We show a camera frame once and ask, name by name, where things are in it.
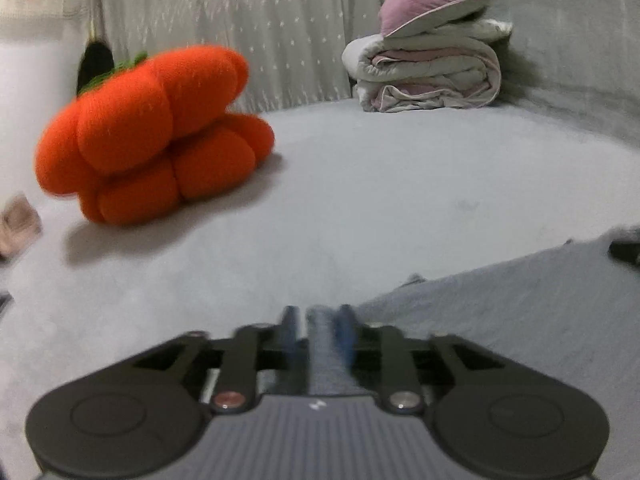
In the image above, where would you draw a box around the purple pillow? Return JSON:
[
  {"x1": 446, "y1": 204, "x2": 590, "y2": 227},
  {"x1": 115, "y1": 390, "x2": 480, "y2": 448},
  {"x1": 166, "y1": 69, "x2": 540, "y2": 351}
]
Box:
[{"x1": 379, "y1": 0, "x2": 502, "y2": 38}]

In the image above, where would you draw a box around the orange pumpkin plush cushion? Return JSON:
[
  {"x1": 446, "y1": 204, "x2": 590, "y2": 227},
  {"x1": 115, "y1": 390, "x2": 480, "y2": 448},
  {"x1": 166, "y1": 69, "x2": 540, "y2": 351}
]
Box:
[{"x1": 35, "y1": 45, "x2": 276, "y2": 226}]

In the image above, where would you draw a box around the grey star print curtain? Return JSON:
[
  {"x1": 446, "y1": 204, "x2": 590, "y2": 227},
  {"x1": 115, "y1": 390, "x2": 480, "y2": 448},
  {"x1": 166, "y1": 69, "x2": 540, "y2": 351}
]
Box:
[{"x1": 95, "y1": 0, "x2": 396, "y2": 113}]

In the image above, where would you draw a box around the grey knit sweater black pattern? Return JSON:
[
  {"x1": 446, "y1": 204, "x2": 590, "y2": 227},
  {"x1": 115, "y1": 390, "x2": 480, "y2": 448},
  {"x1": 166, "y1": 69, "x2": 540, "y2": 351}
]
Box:
[{"x1": 272, "y1": 227, "x2": 640, "y2": 461}]

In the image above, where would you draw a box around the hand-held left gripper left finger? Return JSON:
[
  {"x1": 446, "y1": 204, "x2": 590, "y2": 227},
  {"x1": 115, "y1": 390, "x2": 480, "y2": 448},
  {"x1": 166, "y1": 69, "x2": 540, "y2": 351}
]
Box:
[{"x1": 132, "y1": 305, "x2": 308, "y2": 415}]

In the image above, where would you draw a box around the folded white pink quilt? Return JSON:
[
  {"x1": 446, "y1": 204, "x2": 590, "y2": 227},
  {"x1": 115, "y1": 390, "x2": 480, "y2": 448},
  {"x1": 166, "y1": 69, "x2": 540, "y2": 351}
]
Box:
[{"x1": 342, "y1": 19, "x2": 513, "y2": 112}]

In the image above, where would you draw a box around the grey bed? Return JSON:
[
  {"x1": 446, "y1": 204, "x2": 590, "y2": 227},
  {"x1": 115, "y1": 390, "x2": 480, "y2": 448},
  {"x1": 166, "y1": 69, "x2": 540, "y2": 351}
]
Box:
[{"x1": 0, "y1": 95, "x2": 640, "y2": 461}]

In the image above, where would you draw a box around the grey quilted bed cover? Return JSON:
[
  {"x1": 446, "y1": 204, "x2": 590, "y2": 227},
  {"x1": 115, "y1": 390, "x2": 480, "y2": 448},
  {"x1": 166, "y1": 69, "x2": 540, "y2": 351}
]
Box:
[{"x1": 475, "y1": 0, "x2": 640, "y2": 151}]

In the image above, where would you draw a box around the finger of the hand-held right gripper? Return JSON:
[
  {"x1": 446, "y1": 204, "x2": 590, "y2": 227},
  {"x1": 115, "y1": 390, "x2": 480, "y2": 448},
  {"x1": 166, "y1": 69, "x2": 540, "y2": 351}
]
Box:
[{"x1": 609, "y1": 241, "x2": 640, "y2": 266}]

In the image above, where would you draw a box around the beige crumpled cloth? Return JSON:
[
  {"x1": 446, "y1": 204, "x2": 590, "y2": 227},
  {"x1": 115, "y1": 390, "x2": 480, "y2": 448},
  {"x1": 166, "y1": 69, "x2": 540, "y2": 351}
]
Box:
[{"x1": 0, "y1": 194, "x2": 42, "y2": 258}]

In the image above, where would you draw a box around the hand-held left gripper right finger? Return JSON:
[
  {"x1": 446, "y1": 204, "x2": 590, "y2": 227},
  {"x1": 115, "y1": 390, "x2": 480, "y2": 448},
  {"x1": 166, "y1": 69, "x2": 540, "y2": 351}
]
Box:
[{"x1": 336, "y1": 304, "x2": 506, "y2": 415}]

